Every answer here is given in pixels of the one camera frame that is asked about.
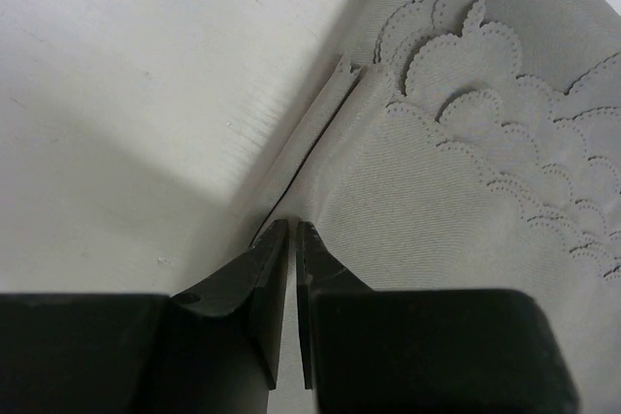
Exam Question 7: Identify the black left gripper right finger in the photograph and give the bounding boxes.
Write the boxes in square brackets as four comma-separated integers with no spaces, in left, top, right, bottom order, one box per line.
[295,221,376,413]

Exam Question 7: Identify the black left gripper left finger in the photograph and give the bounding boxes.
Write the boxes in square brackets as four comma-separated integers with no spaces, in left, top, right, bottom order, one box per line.
[167,220,289,413]

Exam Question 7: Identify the grey cloth placemat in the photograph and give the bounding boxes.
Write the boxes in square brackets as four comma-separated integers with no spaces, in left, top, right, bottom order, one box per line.
[251,0,620,413]

